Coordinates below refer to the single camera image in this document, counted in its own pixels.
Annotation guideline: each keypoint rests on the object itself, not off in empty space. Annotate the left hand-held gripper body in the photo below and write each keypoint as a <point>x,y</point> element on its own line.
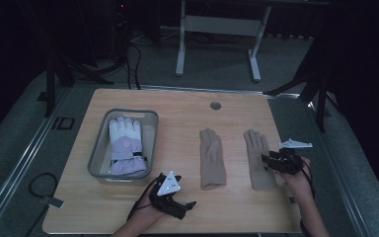
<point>167,187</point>

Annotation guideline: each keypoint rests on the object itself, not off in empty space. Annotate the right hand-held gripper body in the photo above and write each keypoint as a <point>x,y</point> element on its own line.
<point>288,163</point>

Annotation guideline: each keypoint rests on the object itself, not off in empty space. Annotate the beige knit glove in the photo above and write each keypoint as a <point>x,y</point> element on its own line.
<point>212,159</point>
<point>258,154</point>

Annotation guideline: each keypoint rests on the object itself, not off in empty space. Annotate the gray plastic basket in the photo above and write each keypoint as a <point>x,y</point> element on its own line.
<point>149,138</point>

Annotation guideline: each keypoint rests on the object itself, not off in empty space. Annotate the purple glove with white fingers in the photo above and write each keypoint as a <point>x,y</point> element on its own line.
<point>126,144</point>

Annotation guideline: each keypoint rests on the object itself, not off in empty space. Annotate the person's right hand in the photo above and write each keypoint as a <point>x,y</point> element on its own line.
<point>297,184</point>

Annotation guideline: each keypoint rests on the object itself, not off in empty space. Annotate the person's left hand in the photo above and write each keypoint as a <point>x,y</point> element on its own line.
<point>148,215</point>

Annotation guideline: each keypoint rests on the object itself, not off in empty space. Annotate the black metal stand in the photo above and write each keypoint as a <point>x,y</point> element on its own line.
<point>320,98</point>
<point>50,85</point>

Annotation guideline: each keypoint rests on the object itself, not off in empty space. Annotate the round gray table grommet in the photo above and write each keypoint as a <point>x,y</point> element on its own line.
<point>215,105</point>

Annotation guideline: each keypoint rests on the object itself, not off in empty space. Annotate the metal floor rail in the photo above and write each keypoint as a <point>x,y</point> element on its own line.
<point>335,171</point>
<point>23,161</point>

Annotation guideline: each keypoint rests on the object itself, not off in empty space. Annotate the white metal desk frame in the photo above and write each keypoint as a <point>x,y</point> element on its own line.
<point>222,25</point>

